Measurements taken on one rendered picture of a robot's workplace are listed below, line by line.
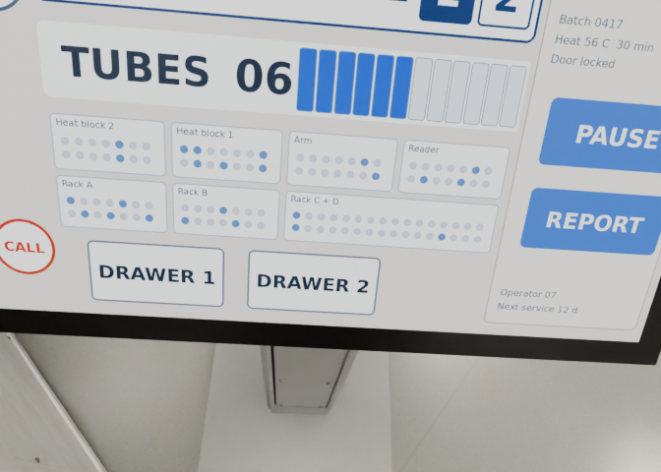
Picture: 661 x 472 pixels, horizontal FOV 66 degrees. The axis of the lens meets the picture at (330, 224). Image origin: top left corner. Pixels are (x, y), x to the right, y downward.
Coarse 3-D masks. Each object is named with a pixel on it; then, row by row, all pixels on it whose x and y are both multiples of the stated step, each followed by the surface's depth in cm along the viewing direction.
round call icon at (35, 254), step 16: (0, 224) 34; (16, 224) 34; (32, 224) 34; (48, 224) 34; (0, 240) 34; (16, 240) 35; (32, 240) 35; (48, 240) 35; (0, 256) 35; (16, 256) 35; (32, 256) 35; (48, 256) 35; (0, 272) 35; (16, 272) 35; (32, 272) 35; (48, 272) 35
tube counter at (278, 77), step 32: (256, 64) 31; (288, 64) 31; (320, 64) 31; (352, 64) 31; (384, 64) 31; (416, 64) 31; (448, 64) 32; (480, 64) 32; (512, 64) 32; (256, 96) 32; (288, 96) 32; (320, 96) 32; (352, 96) 32; (384, 96) 32; (416, 96) 32; (448, 96) 32; (480, 96) 32; (512, 96) 32; (480, 128) 33; (512, 128) 33
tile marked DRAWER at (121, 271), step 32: (96, 256) 35; (128, 256) 35; (160, 256) 35; (192, 256) 35; (224, 256) 35; (96, 288) 36; (128, 288) 36; (160, 288) 36; (192, 288) 36; (224, 288) 36
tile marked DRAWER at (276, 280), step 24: (264, 264) 36; (288, 264) 36; (312, 264) 36; (336, 264) 36; (360, 264) 36; (264, 288) 36; (288, 288) 36; (312, 288) 37; (336, 288) 37; (360, 288) 37; (312, 312) 37; (336, 312) 37; (360, 312) 37
